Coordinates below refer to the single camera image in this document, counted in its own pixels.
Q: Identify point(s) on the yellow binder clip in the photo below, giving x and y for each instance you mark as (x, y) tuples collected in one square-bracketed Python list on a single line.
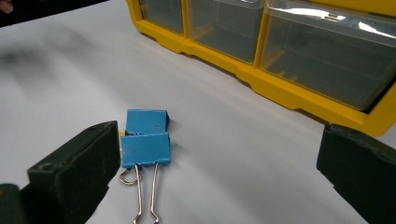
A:
[(122, 133)]

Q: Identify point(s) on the yellow plastic organizer cabinet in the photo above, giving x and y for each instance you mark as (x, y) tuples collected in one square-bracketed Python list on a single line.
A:
[(311, 99)]

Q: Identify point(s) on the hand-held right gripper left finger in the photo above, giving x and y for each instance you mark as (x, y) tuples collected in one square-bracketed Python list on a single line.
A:
[(77, 168)]

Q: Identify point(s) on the set of clear drawers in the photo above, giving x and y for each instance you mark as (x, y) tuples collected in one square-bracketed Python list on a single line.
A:
[(327, 62)]

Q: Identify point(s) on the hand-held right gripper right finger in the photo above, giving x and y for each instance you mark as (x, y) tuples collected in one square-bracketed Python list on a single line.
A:
[(361, 168)]

